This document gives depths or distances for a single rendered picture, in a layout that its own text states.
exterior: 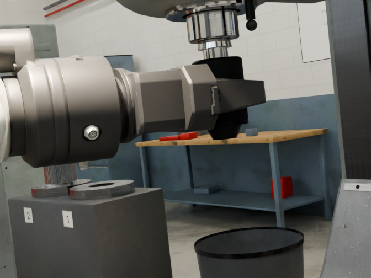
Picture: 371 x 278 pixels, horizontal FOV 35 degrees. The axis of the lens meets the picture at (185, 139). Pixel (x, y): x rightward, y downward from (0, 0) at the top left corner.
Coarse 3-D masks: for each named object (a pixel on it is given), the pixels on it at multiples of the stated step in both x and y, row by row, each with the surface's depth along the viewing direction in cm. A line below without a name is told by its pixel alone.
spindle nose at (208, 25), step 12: (204, 12) 52; (216, 12) 52; (228, 12) 53; (192, 24) 53; (204, 24) 53; (216, 24) 52; (228, 24) 53; (192, 36) 54; (204, 36) 53; (216, 36) 52; (228, 36) 53
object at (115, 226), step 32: (32, 192) 87; (64, 192) 85; (96, 192) 78; (128, 192) 80; (160, 192) 82; (32, 224) 85; (64, 224) 79; (96, 224) 74; (128, 224) 78; (160, 224) 82; (32, 256) 86; (64, 256) 80; (96, 256) 75; (128, 256) 77; (160, 256) 81
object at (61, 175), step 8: (48, 168) 87; (56, 168) 87; (64, 168) 87; (72, 168) 88; (48, 176) 87; (56, 176) 87; (64, 176) 87; (72, 176) 88; (48, 184) 88; (56, 184) 87; (64, 184) 87
